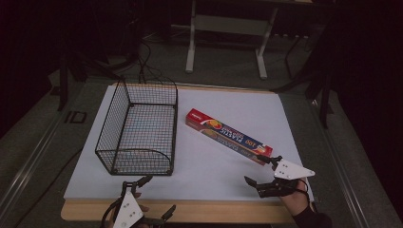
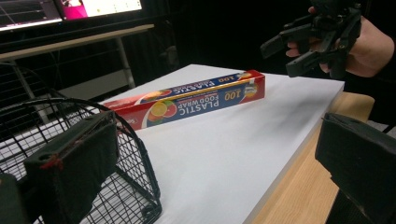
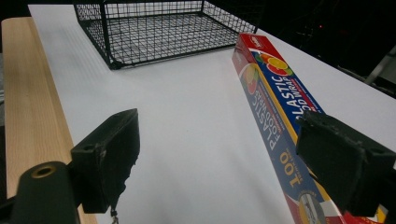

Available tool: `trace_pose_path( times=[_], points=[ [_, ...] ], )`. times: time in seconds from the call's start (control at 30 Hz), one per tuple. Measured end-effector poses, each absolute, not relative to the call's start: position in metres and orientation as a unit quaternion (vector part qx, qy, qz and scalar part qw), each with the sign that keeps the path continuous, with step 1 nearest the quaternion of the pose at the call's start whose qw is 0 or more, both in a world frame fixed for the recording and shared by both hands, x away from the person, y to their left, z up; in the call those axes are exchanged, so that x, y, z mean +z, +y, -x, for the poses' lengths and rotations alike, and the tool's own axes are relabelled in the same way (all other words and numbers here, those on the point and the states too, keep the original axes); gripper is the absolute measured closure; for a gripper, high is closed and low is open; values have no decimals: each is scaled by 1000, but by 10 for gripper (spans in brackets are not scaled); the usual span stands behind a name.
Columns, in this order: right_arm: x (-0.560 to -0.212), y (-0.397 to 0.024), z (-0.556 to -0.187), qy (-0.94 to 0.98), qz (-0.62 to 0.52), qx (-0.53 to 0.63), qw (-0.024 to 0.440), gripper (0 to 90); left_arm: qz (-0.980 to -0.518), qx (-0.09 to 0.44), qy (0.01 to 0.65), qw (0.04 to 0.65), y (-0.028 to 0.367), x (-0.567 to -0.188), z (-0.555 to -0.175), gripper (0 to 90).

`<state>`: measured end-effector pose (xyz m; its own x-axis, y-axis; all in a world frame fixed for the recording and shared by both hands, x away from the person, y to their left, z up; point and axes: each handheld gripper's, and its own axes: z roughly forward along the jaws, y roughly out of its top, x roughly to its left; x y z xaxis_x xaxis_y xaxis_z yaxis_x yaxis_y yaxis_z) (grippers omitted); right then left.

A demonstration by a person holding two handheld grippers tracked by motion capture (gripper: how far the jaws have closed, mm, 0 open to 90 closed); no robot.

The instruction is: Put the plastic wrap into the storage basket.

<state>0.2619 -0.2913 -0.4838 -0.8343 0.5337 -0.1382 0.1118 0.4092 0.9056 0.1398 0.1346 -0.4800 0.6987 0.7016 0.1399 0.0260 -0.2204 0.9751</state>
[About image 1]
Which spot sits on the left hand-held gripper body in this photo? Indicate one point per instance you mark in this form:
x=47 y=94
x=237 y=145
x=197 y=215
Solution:
x=128 y=209

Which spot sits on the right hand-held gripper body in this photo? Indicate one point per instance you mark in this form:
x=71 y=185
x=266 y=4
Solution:
x=290 y=171

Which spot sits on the red and blue plastic wrap box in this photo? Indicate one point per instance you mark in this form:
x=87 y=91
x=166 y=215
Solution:
x=228 y=133

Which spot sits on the person's left hand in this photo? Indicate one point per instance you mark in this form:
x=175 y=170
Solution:
x=144 y=208

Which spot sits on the person's right hand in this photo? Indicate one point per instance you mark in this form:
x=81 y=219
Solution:
x=296 y=199

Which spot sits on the white table sheet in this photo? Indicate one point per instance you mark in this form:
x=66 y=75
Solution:
x=206 y=177

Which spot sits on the black stand legs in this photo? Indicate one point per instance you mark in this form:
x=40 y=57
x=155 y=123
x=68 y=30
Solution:
x=85 y=68
x=323 y=91

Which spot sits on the aluminium rail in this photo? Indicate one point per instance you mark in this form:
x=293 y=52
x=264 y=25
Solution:
x=30 y=161
x=342 y=164

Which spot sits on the white metal stand frame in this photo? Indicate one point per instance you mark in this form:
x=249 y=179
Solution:
x=228 y=25

